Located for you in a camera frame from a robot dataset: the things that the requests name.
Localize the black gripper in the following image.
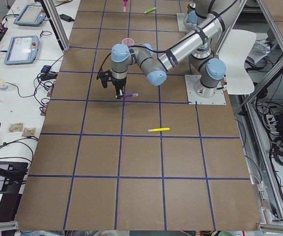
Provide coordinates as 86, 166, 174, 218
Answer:
112, 77, 126, 99

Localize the purple highlighter pen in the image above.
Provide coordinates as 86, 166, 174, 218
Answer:
123, 93, 139, 98

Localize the pink highlighter pen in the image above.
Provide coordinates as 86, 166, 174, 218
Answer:
123, 0, 127, 12

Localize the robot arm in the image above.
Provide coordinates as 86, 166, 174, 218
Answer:
111, 0, 240, 99

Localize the pink mesh cup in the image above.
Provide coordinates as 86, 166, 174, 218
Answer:
122, 38, 135, 46

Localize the white paper cup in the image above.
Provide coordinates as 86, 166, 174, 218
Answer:
0, 78, 8, 91

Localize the yellow highlighter pen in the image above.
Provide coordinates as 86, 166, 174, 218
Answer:
148, 127, 170, 132

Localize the black power adapter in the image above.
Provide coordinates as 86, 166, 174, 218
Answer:
59, 14, 74, 22

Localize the green highlighter pen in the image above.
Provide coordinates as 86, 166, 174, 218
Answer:
144, 7, 157, 14

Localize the teach pendant tablet near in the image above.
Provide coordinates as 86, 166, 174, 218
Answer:
4, 35, 39, 65

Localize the teach pendant tablet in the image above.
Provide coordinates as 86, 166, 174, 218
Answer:
4, 35, 39, 65
14, 4, 46, 27

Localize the teach pendant tablet far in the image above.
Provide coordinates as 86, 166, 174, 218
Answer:
14, 4, 46, 27

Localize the white plastic chair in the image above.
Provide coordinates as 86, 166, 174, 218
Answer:
219, 29, 256, 95

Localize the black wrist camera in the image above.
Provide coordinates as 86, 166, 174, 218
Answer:
96, 69, 112, 89

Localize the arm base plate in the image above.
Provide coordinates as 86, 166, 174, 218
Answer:
176, 13, 188, 32
185, 75, 226, 105

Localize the aluminium frame post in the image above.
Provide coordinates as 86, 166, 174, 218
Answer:
39, 0, 70, 52

